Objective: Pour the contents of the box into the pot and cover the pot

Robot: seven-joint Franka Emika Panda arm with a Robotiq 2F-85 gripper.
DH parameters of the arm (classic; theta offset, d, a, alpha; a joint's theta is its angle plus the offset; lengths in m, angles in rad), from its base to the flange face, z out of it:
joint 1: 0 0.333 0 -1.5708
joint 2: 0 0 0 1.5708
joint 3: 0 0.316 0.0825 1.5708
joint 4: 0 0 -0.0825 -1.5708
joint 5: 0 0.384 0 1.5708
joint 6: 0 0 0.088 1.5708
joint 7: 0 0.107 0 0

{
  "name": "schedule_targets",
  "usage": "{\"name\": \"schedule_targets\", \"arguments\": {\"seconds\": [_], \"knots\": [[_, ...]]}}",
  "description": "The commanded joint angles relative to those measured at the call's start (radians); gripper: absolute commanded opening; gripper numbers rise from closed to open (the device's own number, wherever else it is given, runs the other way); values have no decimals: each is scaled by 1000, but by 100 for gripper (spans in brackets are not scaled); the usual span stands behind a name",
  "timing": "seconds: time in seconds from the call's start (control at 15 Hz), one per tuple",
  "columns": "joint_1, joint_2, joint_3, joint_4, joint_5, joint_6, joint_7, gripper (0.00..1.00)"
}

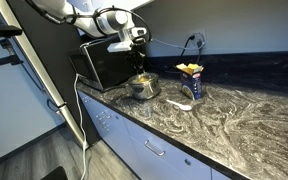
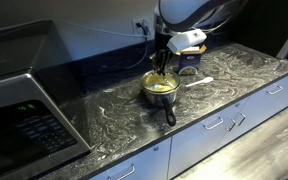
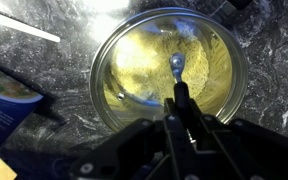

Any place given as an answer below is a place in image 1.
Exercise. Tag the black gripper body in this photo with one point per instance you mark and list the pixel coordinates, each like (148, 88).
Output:
(137, 55)

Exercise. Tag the blue Barilla orzo box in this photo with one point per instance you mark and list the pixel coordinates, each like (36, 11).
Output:
(192, 86)

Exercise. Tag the white plastic spoon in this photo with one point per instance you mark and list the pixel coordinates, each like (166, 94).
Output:
(182, 106)

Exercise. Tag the black microwave oven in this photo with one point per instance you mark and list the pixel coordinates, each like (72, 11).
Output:
(110, 71)

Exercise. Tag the white cabinet front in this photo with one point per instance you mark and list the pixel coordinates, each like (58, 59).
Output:
(170, 166)
(90, 113)

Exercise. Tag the tall black side panel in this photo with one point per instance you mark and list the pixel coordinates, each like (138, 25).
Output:
(44, 50)

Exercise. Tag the tall steel bar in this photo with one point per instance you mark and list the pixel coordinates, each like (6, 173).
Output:
(36, 63)

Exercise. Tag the round cabinet lock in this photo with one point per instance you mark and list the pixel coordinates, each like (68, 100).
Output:
(187, 162)

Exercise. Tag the black floor object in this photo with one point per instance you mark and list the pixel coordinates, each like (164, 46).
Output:
(54, 174)

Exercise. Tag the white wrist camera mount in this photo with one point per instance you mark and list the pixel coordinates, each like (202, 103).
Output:
(119, 46)

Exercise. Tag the white wall outlet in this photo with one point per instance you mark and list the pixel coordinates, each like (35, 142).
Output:
(204, 33)

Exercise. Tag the black camera stand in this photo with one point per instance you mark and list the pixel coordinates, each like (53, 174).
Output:
(4, 30)

